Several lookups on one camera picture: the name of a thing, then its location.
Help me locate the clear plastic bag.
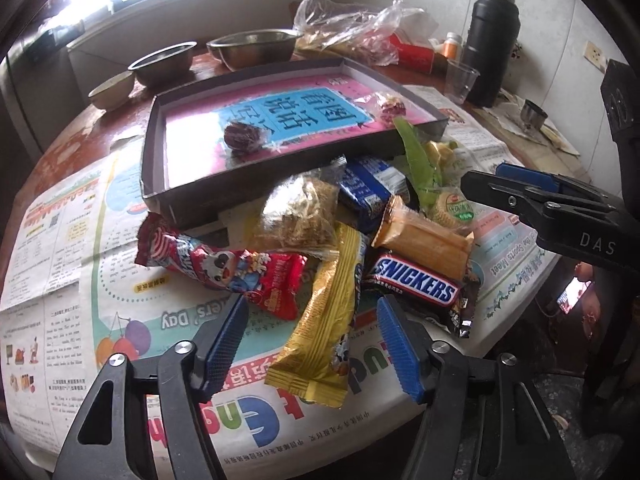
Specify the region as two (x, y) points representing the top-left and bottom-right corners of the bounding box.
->
(292, 0), (441, 68)

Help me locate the yellow snack bar packet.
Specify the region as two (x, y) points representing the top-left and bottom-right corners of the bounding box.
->
(264, 220), (368, 408)

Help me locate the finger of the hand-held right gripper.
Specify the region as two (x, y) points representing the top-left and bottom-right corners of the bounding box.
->
(460, 169), (624, 237)
(495, 161), (619, 207)

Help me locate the colourful newspaper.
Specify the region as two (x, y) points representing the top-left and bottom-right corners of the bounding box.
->
(407, 84), (523, 181)
(0, 152), (561, 467)

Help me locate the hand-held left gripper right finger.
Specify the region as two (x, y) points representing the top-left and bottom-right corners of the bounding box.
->
(376, 295), (578, 480)

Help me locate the small metal cup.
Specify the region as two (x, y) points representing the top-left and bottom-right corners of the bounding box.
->
(519, 100), (549, 136)

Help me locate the red and white wrapped candy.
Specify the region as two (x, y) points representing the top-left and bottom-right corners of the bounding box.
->
(376, 92), (408, 123)

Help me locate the red snack packet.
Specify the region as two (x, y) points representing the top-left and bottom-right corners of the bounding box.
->
(135, 212), (308, 322)

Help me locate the small lit screen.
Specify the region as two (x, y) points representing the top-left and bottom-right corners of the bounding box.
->
(556, 281), (592, 315)

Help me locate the large metal bowl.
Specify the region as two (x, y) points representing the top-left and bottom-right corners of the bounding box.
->
(206, 30), (301, 72)

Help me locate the small round green-label pastry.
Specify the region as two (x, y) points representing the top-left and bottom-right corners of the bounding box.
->
(430, 187), (476, 233)

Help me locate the white paper sheet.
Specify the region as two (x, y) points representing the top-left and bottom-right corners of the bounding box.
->
(482, 89), (581, 157)

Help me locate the grey refrigerator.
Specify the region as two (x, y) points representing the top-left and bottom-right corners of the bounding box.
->
(0, 35), (71, 161)

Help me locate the green packet with yellow snack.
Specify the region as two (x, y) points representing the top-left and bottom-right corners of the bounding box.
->
(392, 116), (461, 211)

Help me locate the blue cookie packet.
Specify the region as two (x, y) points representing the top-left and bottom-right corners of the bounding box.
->
(337, 155), (408, 233)

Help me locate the brown chocolate bar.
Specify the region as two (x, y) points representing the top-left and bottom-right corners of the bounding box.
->
(360, 250), (478, 339)

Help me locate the small metal bowl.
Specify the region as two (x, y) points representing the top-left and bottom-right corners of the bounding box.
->
(127, 42), (198, 87)

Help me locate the clear noodle snack packet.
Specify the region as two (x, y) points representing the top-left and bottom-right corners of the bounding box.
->
(245, 170), (346, 256)

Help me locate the cardboard tray with pink lining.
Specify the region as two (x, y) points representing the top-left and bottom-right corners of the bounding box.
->
(140, 57), (449, 217)

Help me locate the red cylindrical container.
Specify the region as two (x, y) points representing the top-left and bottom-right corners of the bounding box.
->
(387, 32), (438, 76)

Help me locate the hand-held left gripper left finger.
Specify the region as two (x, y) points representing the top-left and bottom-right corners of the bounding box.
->
(54, 294), (251, 480)

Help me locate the dark red round candy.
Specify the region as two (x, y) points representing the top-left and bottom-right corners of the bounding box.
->
(223, 121), (262, 153)

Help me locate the black thermos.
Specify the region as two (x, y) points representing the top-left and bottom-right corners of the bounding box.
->
(460, 0), (518, 108)

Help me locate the clear plastic cup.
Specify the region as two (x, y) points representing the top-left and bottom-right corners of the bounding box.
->
(445, 58), (481, 106)

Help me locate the ceramic bowl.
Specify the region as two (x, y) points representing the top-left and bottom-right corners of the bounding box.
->
(89, 71), (136, 111)

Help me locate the wall socket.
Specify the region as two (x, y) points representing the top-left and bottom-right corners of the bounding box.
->
(585, 42), (607, 73)

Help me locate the orange biscuit packet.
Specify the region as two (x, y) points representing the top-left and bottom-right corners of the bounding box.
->
(371, 194), (475, 281)

